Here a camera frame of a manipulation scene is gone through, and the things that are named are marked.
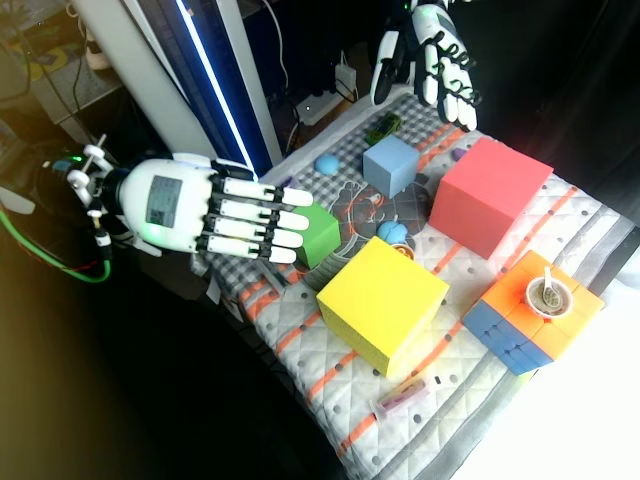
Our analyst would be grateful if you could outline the red foam cube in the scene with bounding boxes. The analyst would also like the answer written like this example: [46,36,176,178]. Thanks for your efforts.
[428,137,555,260]

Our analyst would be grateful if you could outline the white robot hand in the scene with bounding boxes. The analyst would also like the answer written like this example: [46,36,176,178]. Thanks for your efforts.
[370,2,483,133]
[118,152,315,264]

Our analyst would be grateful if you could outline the small white toy spoon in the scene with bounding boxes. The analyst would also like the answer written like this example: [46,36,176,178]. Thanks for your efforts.
[541,266,561,307]

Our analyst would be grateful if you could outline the green cable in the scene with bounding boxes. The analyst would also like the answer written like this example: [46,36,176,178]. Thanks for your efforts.
[0,207,112,284]

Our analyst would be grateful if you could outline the grey quilt with bear print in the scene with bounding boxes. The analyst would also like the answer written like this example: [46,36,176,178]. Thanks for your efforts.
[207,89,636,480]

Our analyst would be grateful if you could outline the white cable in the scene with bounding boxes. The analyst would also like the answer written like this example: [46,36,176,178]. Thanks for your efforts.
[262,0,292,89]

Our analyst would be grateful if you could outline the yellow green floor mat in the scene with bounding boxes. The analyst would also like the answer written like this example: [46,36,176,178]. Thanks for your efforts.
[7,37,76,76]

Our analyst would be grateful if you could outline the white plug adapter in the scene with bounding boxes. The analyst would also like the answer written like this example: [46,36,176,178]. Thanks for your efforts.
[333,49,358,99]

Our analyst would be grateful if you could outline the light blue foam cube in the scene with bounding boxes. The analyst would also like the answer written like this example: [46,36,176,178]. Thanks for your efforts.
[362,135,421,200]

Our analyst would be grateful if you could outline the white shoe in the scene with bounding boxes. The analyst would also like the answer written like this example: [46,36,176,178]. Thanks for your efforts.
[79,27,112,71]

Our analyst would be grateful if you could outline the green toy car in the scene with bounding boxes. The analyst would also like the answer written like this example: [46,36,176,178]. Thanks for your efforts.
[365,112,403,146]

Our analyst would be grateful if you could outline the green foam cube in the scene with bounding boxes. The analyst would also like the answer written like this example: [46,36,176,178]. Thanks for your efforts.
[292,202,342,271]

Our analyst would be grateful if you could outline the blue toy pumpkin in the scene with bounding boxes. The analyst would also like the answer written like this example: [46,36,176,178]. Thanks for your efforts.
[375,219,409,246]

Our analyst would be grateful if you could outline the white power strip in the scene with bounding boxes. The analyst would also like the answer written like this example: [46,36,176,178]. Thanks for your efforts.
[294,89,347,126]

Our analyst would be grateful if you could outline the white column with blue light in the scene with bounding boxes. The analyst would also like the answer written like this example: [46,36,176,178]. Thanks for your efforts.
[69,0,284,176]

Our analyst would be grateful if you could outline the large Rubik's cube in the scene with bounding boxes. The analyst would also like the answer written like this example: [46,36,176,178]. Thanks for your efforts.
[462,249,606,376]

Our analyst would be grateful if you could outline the yellow foam cube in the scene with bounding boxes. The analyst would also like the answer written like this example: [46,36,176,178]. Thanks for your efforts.
[315,236,450,379]

